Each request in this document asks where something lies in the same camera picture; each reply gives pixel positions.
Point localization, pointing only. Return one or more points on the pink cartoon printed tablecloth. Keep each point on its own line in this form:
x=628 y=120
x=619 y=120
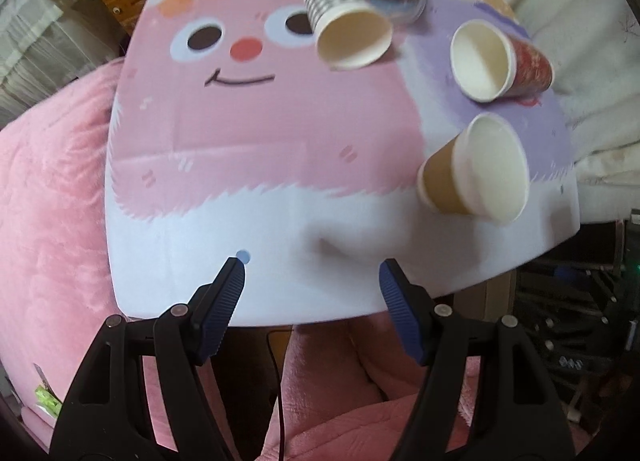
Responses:
x=280 y=141

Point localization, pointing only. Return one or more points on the grey curtain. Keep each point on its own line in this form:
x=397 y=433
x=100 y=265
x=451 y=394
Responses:
x=45 y=51

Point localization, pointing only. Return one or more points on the white fluffy blanket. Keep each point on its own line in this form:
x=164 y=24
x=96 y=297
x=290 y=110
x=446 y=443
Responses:
x=580 y=16

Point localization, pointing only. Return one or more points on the dark metal rack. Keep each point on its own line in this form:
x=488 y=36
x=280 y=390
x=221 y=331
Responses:
x=575 y=321

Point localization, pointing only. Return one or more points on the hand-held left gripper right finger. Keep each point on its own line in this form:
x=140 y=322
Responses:
x=400 y=311

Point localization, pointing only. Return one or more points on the pink fluffy blanket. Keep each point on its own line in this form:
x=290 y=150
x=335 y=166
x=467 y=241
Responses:
x=55 y=191

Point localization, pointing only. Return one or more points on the brown paper cup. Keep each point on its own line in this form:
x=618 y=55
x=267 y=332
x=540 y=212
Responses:
x=442 y=183

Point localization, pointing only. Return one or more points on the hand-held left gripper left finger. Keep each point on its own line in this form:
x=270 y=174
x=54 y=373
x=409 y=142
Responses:
x=224 y=308

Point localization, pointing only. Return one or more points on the red patterned paper cup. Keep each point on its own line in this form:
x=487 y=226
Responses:
x=531 y=66

